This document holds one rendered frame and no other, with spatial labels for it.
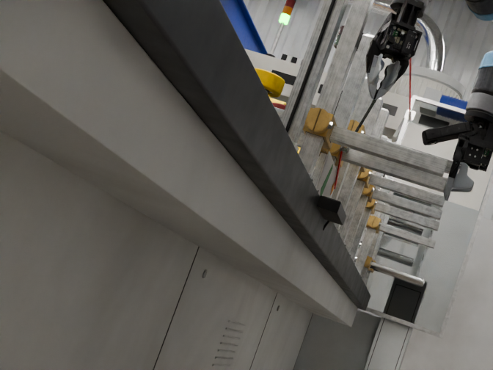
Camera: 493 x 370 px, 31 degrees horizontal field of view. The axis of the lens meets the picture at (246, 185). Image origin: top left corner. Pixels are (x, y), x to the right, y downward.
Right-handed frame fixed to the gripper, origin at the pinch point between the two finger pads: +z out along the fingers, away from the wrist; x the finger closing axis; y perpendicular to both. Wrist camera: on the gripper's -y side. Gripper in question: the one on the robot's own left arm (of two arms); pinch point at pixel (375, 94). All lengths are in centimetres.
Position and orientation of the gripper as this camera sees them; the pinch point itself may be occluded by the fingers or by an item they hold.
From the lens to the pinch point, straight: 191.8
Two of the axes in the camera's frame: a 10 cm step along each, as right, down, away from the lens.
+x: 9.3, 3.6, 1.2
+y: 1.5, -0.8, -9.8
